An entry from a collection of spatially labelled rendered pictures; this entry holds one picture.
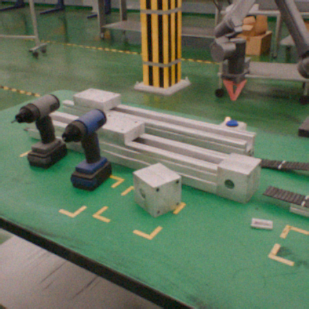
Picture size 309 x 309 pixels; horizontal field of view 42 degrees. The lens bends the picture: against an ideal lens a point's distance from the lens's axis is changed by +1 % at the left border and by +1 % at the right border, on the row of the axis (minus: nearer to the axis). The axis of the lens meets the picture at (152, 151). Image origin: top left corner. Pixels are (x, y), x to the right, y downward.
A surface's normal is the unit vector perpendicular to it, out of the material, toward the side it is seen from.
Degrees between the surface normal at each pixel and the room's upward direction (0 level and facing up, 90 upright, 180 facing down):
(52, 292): 0
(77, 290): 0
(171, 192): 90
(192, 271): 0
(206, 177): 90
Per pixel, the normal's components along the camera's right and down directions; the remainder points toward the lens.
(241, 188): -0.56, 0.38
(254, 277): -0.03, -0.90
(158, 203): 0.57, 0.35
